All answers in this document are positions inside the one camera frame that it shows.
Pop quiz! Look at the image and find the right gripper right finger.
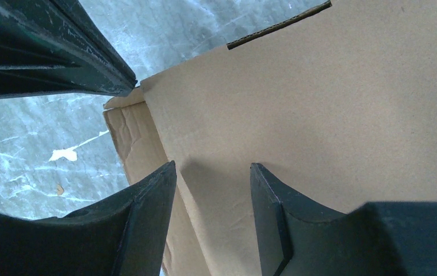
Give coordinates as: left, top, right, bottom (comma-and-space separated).
250, 163, 437, 275

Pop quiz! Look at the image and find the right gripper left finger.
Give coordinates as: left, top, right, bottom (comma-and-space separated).
0, 161, 177, 275

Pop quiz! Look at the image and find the brown cardboard box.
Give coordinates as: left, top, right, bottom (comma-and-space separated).
103, 1, 437, 275

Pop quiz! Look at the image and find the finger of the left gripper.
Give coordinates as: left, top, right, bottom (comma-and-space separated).
0, 1, 136, 99
51, 0, 137, 86

